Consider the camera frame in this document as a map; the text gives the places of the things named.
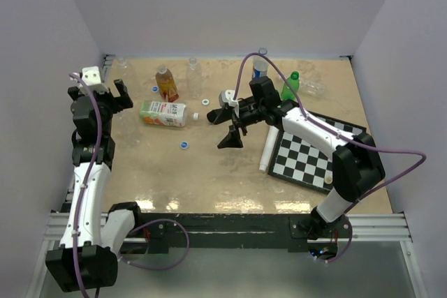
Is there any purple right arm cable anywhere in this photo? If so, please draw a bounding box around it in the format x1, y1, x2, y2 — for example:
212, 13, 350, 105
233, 52, 427, 217

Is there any black microphone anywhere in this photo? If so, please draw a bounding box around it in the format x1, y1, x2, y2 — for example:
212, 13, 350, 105
207, 108, 231, 125

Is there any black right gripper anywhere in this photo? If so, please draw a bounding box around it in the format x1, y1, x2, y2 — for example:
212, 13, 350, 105
215, 102, 266, 149

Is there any black white chessboard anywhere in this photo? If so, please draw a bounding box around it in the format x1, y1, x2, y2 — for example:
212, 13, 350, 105
267, 111, 367, 194

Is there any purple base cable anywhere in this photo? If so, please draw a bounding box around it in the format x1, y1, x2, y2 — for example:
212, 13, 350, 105
117, 219, 191, 271

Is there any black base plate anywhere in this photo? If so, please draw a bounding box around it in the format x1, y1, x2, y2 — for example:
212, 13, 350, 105
122, 213, 349, 254

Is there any aluminium frame rail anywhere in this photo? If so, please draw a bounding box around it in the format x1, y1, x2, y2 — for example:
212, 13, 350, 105
43, 211, 430, 298

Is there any clear crushed bottle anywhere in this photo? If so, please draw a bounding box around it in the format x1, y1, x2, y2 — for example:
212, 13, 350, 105
115, 110, 142, 147

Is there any clear bottle lying right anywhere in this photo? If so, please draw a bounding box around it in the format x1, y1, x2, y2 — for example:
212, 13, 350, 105
298, 77, 326, 98

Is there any white microphone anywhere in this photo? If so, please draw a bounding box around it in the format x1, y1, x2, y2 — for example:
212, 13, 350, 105
259, 126, 279, 172

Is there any blue label water bottle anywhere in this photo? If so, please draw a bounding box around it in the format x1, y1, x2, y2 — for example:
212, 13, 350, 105
251, 47, 269, 79

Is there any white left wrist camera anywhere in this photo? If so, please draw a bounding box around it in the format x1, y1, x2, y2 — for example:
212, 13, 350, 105
80, 66, 108, 95

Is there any gold label drink bottle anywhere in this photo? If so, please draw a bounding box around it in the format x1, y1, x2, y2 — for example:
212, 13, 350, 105
155, 64, 179, 103

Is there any clear plastic bottle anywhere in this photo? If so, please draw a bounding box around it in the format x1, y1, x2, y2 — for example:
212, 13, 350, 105
186, 57, 203, 98

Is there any green tea label bottle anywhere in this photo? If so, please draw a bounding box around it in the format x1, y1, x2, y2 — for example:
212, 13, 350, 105
138, 100, 200, 128

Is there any green plastic bottle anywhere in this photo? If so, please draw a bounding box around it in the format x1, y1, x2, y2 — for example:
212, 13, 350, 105
280, 71, 300, 100

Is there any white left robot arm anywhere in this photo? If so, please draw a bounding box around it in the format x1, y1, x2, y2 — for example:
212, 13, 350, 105
45, 76, 145, 292

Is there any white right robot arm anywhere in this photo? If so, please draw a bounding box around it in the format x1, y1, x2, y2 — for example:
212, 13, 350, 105
207, 77, 385, 239

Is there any clear bottle back left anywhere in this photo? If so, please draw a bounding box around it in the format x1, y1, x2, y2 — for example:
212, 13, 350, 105
117, 57, 141, 95

